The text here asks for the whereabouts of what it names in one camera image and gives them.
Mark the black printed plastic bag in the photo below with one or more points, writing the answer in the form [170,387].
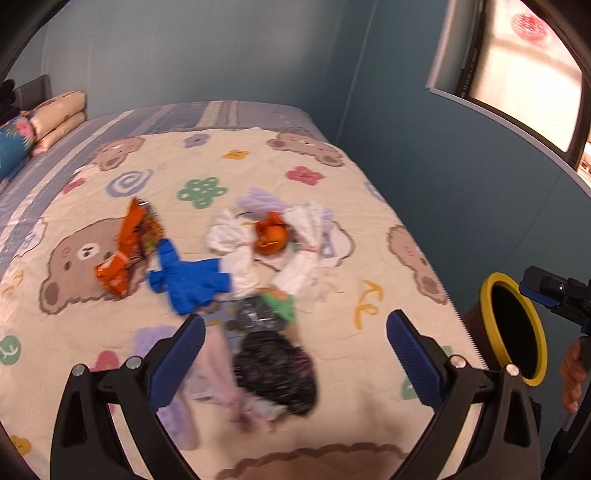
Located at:
[277,374]

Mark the yellow rimmed trash bin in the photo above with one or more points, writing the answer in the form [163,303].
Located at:
[512,323]

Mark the bear printed blanket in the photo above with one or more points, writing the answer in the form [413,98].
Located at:
[323,184]

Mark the bed with striped sheet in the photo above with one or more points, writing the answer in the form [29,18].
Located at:
[184,115]

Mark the white tissue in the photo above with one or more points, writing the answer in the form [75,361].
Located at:
[228,235]

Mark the person's right hand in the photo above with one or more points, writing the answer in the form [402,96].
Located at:
[571,378]

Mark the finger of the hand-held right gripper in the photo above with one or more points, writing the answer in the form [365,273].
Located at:
[545,284]

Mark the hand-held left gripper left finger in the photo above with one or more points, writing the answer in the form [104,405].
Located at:
[178,364]

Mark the pink cloth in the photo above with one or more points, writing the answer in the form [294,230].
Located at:
[221,383]

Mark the green snack wrapper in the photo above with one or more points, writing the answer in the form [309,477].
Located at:
[279,307]

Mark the lilac cloth strip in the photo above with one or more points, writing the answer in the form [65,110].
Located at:
[180,424]

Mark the grey bed headboard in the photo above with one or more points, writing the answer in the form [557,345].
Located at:
[32,90]

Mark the peach folded quilt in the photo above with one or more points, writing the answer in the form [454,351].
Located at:
[57,117]

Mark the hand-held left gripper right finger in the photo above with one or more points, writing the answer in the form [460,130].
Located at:
[415,364]

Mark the black clothes pile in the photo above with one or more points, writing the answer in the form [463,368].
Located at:
[7,99]

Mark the blue floral folded quilt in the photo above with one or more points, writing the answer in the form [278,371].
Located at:
[16,147]

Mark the lilac cloth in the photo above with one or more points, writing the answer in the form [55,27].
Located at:
[258,203]

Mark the red round window sticker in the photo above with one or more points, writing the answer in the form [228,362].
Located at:
[531,27]

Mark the orange snack packet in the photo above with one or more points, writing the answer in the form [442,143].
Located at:
[127,240]

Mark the window with dark frame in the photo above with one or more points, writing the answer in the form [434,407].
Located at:
[517,78]

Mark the orange ball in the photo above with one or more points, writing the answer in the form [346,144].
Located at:
[270,235]

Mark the blue rubber glove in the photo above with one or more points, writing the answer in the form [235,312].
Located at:
[189,281]

